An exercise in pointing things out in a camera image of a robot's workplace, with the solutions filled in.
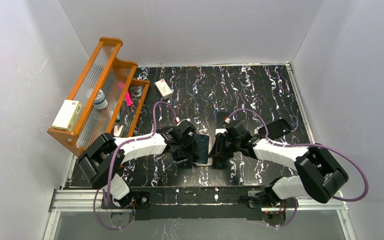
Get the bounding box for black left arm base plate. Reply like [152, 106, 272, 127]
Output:
[101, 190, 151, 227]

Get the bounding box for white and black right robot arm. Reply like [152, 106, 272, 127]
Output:
[208, 120, 349, 206]

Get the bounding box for small white carton box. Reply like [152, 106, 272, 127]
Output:
[154, 79, 174, 100]

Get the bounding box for white and green box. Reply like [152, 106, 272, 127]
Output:
[51, 99, 82, 132]

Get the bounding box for pink marker pen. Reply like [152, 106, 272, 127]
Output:
[124, 91, 133, 107]

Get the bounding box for black phone case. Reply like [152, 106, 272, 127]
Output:
[258, 119, 292, 140]

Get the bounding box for orange wooden shelf rack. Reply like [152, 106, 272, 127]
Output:
[47, 37, 151, 157]

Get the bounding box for blue smartphone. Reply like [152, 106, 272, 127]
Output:
[171, 152, 191, 163]

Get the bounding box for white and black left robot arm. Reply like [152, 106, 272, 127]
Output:
[76, 120, 196, 203]

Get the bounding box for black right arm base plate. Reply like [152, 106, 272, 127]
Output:
[240, 190, 299, 229]

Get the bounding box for white and blue tape roll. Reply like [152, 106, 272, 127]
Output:
[93, 89, 109, 110]

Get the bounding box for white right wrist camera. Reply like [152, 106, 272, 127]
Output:
[222, 117, 233, 128]

